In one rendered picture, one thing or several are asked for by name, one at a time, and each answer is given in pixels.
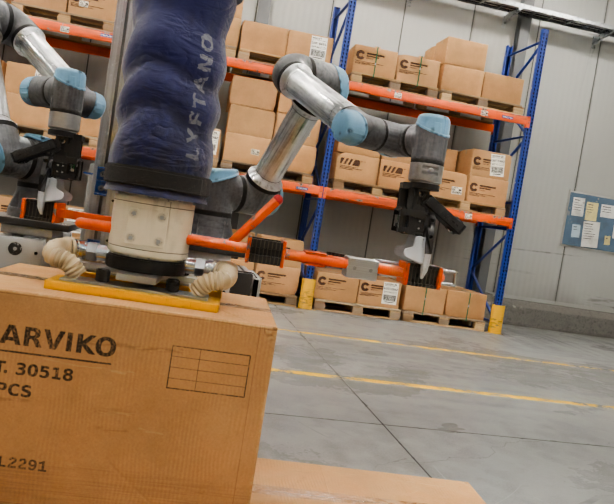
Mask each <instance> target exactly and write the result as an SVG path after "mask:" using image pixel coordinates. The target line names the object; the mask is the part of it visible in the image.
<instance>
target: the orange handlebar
mask: <svg viewBox="0 0 614 504"><path fill-rule="evenodd" d="M59 217H60V218H66V219H73V220H75V225H76V226H77V227H78V228H82V229H89V230H95V231H102V232H108V233H110V230H111V218H112V216H106V215H99V214H93V213H86V212H80V211H73V210H67V209H60V213H59ZM186 243H187V245H193V246H200V247H207V248H213V249H220V250H226V251H233V252H239V253H246V249H247V242H234V241H227V239H221V238H214V237H208V236H201V235H195V234H191V235H188V236H187V239H186ZM285 260H292V261H298V262H302V263H303V264H304V265H307V266H309V265H310V266H316V267H320V268H321V267H323V268H326V266H331V267H337V268H344V269H346V268H347V266H348V259H345V258H344V257H337V256H331V255H328V254H326V253H324V252H323V251H320V252H318V251H312V250H310V249H307V250H305V249H303V251H298V250H292V249H286V254H285ZM377 274H383V275H390V276H396V277H403V275H404V268H402V267H400V266H396V265H389V264H383V263H379V267H378V273H377Z"/></svg>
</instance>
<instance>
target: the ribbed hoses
mask: <svg viewBox="0 0 614 504"><path fill-rule="evenodd" d="M78 255H79V252H78V254H77V242H76V240H75V238H73V237H64V238H57V239H53V240H51V241H49V242H48V243H47V244H46V245H45V246H44V247H43V251H42V256H43V258H44V261H45V262H46V263H48V264H50V265H51V266H55V267H56V268H59V269H61V270H62V272H65V273H64V275H67V277H69V278H74V279H75V278H77V277H79V276H80V275H81V274H83V273H84V272H85V271H86V270H87V269H85V266H83V263H82V262H80V260H81V259H79V258H77V256H78ZM82 261H88V262H95V263H102V264H105V262H104V261H100V260H97V261H90V260H86V258H85V259H84V260H82ZM215 262H216V261H214V262H213V263H212V265H213V264H215ZM212 265H211V266H212ZM196 277H197V279H195V280H194V282H192V283H191V285H189V288H190V290H191V292H192V293H193V294H194V296H200V297H205V296H206V295H208V294H209V293H211V292H212V291H213V292H214V290H216V291H218V290H220V291H222V290H228V289H229V288H231V287H232V286H233V285H234V284H235V283H236V281H237V278H238V267H237V265H236V264H235V263H234V262H232V261H223V260H222V261H220V260H219V261H218V262H217V263H216V264H215V265H214V267H213V271H212V272H211V271H210V272H209V273H208V274H206V273H204V274H203V275H202V276H199V277H198V276H196Z"/></svg>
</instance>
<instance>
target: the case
mask: <svg viewBox="0 0 614 504"><path fill-rule="evenodd" d="M64 273H65V272H62V270H61V269H58V268H51V267H44V266H37V265H30V264H23V263H18V264H14V265H10V266H7V267H3V268H0V503H1V504H250V500H251V493H252V487H253V481H254V475H255V468H256V462H257V456H258V449H259V443H260V437H261V431H262V424H263V418H264V412H265V405H266V399H267V393H268V387H269V380H270V374H271V368H272V361H273V355H274V349H275V342H276V336H277V330H278V328H277V325H276V323H275V320H274V318H273V315H272V313H271V310H270V308H269V305H268V303H267V300H266V299H265V298H260V297H253V296H246V295H239V294H232V293H225V292H222V296H221V299H220V306H219V311H218V313H212V312H205V311H198V310H191V309H184V308H177V307H170V306H163V305H156V304H149V303H142V302H135V301H128V300H121V299H114V298H107V297H100V296H93V295H86V294H79V293H72V292H65V291H58V290H51V289H44V287H43V285H44V281H45V279H48V278H51V277H53V276H56V275H59V274H60V275H64Z"/></svg>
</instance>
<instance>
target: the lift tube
mask: <svg viewBox="0 0 614 504"><path fill-rule="evenodd" d="M236 6H237V0H132V15H133V32H132V34H131V36H130V39H129V42H128V45H127V48H126V51H125V54H124V57H123V62H122V74H123V79H124V86H123V88H122V90H121V92H120V95H119V97H118V100H117V102H116V107H115V111H116V118H117V123H118V130H117V133H116V136H115V138H114V140H113V142H112V145H111V148H110V152H109V157H108V162H113V163H121V164H128V165H135V166H141V167H148V168H154V169H160V170H166V171H171V172H177V173H183V174H188V175H193V176H198V177H203V178H207V179H209V178H210V175H211V171H212V167H213V143H212V135H213V131H214V129H215V127H216V125H217V123H218V121H219V119H220V115H221V108H220V102H219V97H218V92H219V90H220V88H221V86H222V84H223V82H224V79H225V77H226V72H227V59H226V48H225V41H226V37H227V34H228V31H229V29H230V26H231V24H232V21H233V18H234V15H235V12H236ZM104 188H105V189H110V190H116V191H122V192H129V193H135V194H141V195H147V196H154V197H160V198H166V199H173V200H179V201H185V202H192V203H199V204H205V205H207V201H206V197H200V196H194V195H188V194H182V193H176V192H170V191H164V190H157V189H151V188H145V187H139V186H132V185H126V184H120V183H113V182H107V181H106V184H105V186H104Z"/></svg>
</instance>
